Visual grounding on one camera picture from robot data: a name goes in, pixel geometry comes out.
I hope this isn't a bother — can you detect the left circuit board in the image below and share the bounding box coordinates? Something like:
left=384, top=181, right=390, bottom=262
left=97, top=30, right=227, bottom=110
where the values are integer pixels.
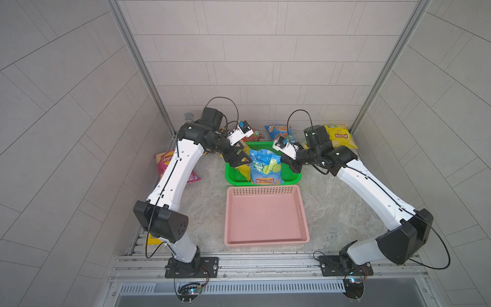
left=176, top=282, right=204, bottom=304

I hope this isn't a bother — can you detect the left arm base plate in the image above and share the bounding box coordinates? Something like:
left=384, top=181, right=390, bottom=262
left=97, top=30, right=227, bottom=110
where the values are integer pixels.
left=165, top=249, right=219, bottom=279

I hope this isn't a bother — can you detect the pink plastic basket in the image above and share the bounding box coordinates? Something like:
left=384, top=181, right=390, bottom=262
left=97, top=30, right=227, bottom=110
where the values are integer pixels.
left=225, top=185, right=310, bottom=247

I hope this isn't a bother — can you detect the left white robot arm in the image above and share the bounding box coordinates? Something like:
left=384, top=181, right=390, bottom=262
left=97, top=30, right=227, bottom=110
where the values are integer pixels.
left=134, top=107, right=253, bottom=264

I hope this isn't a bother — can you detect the right circuit board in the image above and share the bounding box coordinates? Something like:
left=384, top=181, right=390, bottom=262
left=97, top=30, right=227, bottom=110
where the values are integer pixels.
left=343, top=278, right=364, bottom=301

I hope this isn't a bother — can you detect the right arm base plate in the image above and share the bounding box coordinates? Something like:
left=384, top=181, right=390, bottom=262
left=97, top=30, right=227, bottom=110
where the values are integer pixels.
left=313, top=240, right=373, bottom=278

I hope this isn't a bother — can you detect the yellow lay's chip bag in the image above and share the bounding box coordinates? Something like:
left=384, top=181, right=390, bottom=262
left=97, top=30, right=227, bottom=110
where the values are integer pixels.
left=225, top=158, right=251, bottom=185
left=325, top=124, right=358, bottom=150

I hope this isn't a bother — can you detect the green plastic basket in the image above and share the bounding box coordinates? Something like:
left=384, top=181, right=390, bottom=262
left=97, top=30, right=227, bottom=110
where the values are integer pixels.
left=225, top=141, right=302, bottom=186

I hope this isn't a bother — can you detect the red Lay's chip bag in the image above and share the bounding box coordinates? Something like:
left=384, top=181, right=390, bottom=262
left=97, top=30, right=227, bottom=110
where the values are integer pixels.
left=249, top=130, right=265, bottom=142

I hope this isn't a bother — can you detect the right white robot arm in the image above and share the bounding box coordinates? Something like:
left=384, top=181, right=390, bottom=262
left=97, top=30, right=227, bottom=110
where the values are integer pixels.
left=273, top=125, right=433, bottom=270

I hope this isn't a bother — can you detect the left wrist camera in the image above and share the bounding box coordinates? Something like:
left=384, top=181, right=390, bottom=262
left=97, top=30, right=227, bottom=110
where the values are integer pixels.
left=226, top=121, right=254, bottom=146

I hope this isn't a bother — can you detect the yellow triangular stand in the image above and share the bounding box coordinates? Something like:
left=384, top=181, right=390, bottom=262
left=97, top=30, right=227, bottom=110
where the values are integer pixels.
left=147, top=234, right=162, bottom=246

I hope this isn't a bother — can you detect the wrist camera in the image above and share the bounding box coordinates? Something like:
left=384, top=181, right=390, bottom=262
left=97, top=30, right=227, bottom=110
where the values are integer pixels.
left=272, top=134, right=303, bottom=160
left=226, top=121, right=254, bottom=146

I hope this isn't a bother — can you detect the yellow Lay's chip bag front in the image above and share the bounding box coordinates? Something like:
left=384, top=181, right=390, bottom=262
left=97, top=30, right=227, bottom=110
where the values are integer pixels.
left=225, top=158, right=251, bottom=185

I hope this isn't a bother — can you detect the circuit board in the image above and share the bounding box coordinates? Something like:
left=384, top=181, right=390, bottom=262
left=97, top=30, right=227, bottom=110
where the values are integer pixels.
left=343, top=278, right=364, bottom=301
left=176, top=282, right=204, bottom=304

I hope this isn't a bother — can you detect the pink Lay's chip bag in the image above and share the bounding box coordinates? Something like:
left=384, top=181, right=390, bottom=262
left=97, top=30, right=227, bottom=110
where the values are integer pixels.
left=154, top=150, right=201, bottom=184

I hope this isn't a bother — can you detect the light blue Lay's chip bag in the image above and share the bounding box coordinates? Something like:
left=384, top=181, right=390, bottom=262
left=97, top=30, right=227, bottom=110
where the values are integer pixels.
left=249, top=149, right=282, bottom=185

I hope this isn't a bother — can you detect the blue tomato Lay's chip bag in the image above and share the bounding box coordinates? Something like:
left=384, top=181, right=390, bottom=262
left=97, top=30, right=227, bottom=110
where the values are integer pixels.
left=265, top=124, right=296, bottom=143

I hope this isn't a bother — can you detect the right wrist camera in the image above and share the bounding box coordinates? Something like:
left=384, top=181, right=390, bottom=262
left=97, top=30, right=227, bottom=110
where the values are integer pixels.
left=272, top=134, right=303, bottom=160

